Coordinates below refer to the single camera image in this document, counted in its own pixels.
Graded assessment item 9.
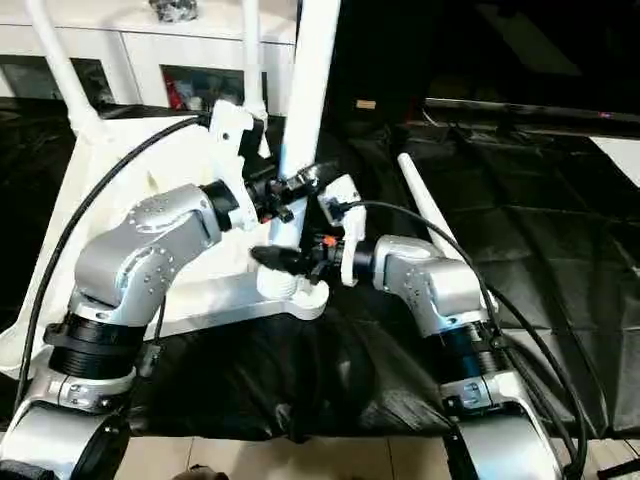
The black rod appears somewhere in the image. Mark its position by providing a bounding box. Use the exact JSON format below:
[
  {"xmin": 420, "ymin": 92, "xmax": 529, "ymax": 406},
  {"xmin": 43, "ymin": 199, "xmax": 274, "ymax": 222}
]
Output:
[{"xmin": 423, "ymin": 98, "xmax": 640, "ymax": 127}]

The white plastic table leg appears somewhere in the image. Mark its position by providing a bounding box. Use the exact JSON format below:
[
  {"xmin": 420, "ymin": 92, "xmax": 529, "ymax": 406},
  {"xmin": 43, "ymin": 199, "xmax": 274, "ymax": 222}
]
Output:
[
  {"xmin": 241, "ymin": 0, "xmax": 269, "ymax": 120},
  {"xmin": 396, "ymin": 153, "xmax": 501, "ymax": 312},
  {"xmin": 255, "ymin": 0, "xmax": 344, "ymax": 302},
  {"xmin": 27, "ymin": 0, "xmax": 102, "ymax": 147}
]

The black table mat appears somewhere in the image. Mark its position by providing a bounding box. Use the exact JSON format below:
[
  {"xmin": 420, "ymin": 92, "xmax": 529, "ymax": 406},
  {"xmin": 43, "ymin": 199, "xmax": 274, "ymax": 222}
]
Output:
[{"xmin": 0, "ymin": 94, "xmax": 640, "ymax": 445}]

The white glass-door cabinet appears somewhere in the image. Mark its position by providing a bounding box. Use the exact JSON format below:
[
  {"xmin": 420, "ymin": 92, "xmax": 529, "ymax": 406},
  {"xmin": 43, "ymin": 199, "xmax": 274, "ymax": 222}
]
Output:
[{"xmin": 0, "ymin": 0, "xmax": 301, "ymax": 112}]

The white plastic table top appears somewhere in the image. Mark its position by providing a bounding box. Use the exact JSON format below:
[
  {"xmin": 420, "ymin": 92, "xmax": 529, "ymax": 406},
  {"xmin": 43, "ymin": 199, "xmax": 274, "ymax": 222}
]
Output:
[{"xmin": 0, "ymin": 102, "xmax": 331, "ymax": 379}]

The white board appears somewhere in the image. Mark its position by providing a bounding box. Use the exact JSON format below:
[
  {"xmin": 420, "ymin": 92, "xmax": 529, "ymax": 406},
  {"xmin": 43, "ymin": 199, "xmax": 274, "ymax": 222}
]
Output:
[{"xmin": 591, "ymin": 135, "xmax": 640, "ymax": 189}]

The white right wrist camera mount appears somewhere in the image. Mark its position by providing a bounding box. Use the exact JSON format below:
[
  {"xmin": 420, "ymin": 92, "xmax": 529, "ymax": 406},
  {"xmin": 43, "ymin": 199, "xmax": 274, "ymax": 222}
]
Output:
[{"xmin": 316, "ymin": 173, "xmax": 369, "ymax": 288}]

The black stand leg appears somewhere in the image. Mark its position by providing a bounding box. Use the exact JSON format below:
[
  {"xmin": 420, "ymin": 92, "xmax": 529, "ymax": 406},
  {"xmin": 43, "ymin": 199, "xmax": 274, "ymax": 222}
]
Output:
[{"xmin": 596, "ymin": 458, "xmax": 640, "ymax": 480}]

